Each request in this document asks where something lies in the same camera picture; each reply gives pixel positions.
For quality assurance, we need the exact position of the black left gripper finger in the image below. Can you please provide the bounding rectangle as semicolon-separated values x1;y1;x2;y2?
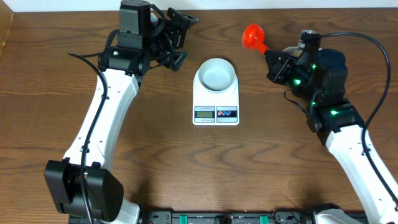
170;52;189;72
166;7;199;47

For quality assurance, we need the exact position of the red measuring scoop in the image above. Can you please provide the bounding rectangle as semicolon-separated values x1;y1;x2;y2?
241;24;269;55

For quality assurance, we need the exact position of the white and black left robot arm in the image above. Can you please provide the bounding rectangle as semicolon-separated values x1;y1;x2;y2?
44;1;198;223

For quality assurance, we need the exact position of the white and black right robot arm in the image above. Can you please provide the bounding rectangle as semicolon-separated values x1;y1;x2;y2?
264;47;397;223

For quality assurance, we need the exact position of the white round bowl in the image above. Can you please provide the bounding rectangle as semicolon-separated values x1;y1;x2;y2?
198;58;237;91

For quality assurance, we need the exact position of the white digital kitchen scale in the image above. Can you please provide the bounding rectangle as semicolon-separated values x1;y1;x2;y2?
192;71;240;126

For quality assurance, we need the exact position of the clear plastic container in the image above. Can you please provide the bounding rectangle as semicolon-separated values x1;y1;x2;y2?
283;47;303;58

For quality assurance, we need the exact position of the brown cardboard sheet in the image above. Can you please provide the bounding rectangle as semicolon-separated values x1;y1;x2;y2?
0;0;14;57

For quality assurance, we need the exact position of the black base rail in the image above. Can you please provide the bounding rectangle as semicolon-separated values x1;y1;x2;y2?
137;211;304;224

